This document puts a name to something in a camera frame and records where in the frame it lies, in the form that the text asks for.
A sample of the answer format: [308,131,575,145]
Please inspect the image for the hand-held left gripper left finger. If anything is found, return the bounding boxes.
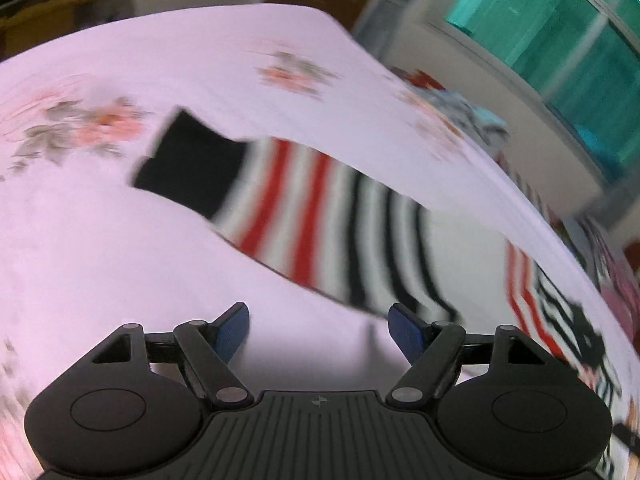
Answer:
[80,302,255,409]

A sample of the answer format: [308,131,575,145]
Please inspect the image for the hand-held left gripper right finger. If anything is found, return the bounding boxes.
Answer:
[385,303,557,409]

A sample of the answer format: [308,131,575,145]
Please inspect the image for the black white red striped sock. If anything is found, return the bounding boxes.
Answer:
[505,240,632,413]
[131,106,468,333]

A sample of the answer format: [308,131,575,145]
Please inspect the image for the pink folded clothes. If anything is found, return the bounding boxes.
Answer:
[597,242,640,348]

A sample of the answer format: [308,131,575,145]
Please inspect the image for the pink floral bed sheet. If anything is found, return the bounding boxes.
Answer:
[0,2,640,480]

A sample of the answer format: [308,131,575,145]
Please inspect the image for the grey patterned crumpled cloth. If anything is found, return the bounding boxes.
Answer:
[400,77,512,161]

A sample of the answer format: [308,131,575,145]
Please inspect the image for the red cloth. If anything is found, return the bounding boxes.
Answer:
[406,71,443,90]

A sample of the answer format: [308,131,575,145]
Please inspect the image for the grey curtain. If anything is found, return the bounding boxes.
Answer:
[350,0,416,63]

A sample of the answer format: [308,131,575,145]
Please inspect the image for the green glass window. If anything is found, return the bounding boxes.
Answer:
[444,0,640,183]

